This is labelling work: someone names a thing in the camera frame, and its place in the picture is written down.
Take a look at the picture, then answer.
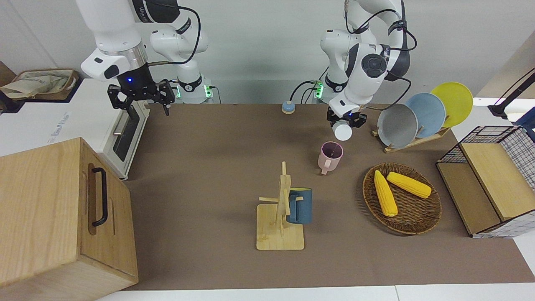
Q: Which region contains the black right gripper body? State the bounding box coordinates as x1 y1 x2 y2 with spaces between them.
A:
118 63 161 103

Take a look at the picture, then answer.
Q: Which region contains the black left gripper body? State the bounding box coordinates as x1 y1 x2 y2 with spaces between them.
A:
334 107 361 124

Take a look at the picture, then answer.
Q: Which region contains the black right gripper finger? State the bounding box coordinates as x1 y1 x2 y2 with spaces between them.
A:
108 84 138 122
157 80 175 116

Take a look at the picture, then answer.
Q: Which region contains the pink mug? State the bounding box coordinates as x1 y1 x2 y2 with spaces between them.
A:
318 141 344 175

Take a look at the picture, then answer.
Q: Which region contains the grey plate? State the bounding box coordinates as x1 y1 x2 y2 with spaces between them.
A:
377 104 419 149

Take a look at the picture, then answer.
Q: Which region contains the wooden plate rack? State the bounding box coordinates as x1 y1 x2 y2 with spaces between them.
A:
372 125 451 153

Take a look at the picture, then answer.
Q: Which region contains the light blue plate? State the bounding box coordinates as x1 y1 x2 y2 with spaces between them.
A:
405 93 446 139

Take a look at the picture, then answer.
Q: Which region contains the brown cardboard box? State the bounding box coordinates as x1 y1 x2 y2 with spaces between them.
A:
0 68 81 114

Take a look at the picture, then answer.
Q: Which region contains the white toaster oven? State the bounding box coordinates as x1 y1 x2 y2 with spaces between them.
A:
0 78 150 180

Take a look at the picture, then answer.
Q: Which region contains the yellow corn cob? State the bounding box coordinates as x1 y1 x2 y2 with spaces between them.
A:
374 170 398 217
387 172 432 199

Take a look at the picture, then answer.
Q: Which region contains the dark teal mug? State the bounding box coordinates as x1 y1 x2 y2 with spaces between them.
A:
286 188 313 225

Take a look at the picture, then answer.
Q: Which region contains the yellow plate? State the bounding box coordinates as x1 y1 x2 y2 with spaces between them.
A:
431 82 474 128

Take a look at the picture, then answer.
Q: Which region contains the brown wicker basket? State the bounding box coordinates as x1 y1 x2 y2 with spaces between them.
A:
362 163 442 235

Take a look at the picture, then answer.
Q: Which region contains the wooden mug tree stand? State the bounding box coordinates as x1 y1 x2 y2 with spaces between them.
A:
256 161 305 251

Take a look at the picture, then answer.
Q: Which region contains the wooden cabinet box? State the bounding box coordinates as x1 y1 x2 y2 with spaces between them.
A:
0 138 139 290

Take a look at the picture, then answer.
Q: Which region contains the blue object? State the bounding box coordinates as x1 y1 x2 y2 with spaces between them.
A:
516 107 535 143

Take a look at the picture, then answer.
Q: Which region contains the black base cable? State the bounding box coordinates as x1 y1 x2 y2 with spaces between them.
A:
290 79 324 104

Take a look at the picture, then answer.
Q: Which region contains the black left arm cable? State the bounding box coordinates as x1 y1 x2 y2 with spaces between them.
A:
345 0 418 111

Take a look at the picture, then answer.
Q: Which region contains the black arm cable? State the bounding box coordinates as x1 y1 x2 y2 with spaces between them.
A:
345 0 418 111
142 0 202 67

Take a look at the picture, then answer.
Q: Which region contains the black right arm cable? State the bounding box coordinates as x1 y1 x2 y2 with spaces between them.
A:
142 0 202 67

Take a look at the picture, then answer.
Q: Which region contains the black cabinet handle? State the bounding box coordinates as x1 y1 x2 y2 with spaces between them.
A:
92 167 109 227

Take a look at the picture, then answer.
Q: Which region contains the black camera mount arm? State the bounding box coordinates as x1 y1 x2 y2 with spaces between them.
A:
488 67 535 119

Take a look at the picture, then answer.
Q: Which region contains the wire basket with wooden board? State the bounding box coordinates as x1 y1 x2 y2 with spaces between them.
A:
436 125 535 239

